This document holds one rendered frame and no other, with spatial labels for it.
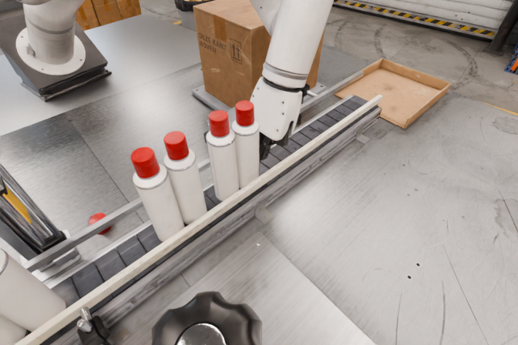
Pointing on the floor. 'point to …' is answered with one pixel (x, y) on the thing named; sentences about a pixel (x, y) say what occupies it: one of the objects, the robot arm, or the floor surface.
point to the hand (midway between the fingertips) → (261, 150)
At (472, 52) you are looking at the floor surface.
